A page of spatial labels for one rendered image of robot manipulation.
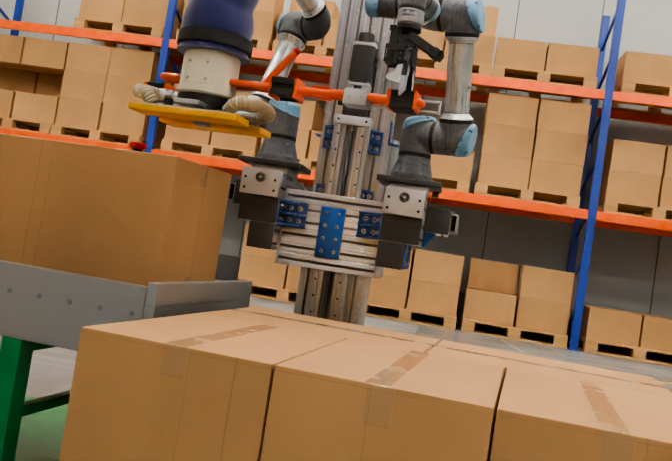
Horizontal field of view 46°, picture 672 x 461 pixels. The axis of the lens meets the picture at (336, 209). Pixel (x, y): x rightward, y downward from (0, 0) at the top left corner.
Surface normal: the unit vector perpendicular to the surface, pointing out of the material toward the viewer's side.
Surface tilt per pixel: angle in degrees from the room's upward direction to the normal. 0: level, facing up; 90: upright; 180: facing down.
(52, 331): 90
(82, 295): 90
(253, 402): 90
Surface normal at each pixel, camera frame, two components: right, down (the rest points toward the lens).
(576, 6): -0.15, -0.07
